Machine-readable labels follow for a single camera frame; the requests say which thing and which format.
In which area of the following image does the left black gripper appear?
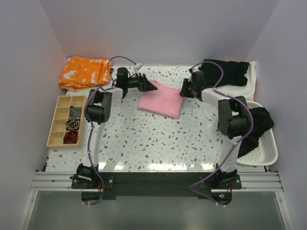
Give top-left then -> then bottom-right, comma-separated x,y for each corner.
125,73 -> 157,92

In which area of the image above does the pink t-shirt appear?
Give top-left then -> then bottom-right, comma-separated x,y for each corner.
138,80 -> 183,119

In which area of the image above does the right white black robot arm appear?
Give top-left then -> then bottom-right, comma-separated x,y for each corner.
180,69 -> 254,188

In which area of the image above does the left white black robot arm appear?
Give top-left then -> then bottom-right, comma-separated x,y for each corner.
73,67 -> 157,188

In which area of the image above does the black folded t-shirt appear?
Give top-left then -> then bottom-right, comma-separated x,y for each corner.
199,59 -> 249,87

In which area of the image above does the orange white folded t-shirt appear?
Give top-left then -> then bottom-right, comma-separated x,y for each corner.
58,56 -> 112,91

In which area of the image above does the grey item in tray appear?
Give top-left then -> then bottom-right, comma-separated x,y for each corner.
69,106 -> 82,118

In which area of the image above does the black t-shirt in basket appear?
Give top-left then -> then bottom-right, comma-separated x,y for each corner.
238,107 -> 274,158

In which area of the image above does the black white patterned item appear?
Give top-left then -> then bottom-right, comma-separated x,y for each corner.
66,117 -> 80,130

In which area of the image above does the wooden compartment tray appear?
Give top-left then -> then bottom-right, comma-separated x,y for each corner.
47,95 -> 87,150

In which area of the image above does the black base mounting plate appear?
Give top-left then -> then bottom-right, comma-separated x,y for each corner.
71,171 -> 240,200

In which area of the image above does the white plastic laundry basket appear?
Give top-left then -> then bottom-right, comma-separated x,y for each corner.
237,101 -> 278,166

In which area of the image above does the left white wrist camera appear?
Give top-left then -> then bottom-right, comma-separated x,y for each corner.
133,62 -> 143,75

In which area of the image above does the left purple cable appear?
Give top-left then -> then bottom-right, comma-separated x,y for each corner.
83,56 -> 140,206

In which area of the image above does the purple cable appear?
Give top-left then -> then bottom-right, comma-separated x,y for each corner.
83,56 -> 140,206
188,61 -> 254,207

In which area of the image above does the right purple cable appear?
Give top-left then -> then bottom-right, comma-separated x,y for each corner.
188,61 -> 254,207

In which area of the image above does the aluminium rail frame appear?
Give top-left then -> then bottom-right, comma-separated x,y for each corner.
31,163 -> 283,192

